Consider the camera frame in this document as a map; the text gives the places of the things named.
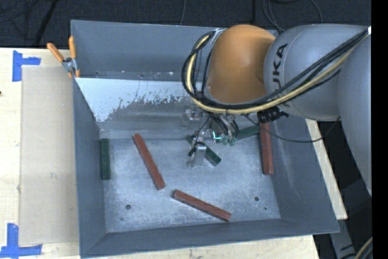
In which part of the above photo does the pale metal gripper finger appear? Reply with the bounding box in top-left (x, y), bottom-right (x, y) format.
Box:
top-left (186, 143), bottom-right (208, 169)
top-left (181, 108), bottom-right (204, 129)

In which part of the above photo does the dark green flat block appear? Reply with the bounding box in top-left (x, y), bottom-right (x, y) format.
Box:
top-left (186, 134), bottom-right (222, 167)
top-left (99, 138), bottom-right (112, 181)
top-left (237, 125), bottom-right (261, 141)

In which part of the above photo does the grey metal bin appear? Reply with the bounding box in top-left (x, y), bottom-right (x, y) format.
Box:
top-left (70, 19), bottom-right (340, 258)

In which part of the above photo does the red-brown flat block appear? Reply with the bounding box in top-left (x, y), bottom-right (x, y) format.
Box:
top-left (171, 189), bottom-right (233, 223)
top-left (259, 121), bottom-right (275, 176)
top-left (132, 133), bottom-right (166, 191)

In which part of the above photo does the pale flat board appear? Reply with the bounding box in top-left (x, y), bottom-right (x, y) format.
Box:
top-left (18, 66), bottom-right (79, 247)

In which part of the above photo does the black cylinder on white bracket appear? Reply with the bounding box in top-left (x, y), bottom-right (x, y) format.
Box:
top-left (256, 108), bottom-right (289, 124)

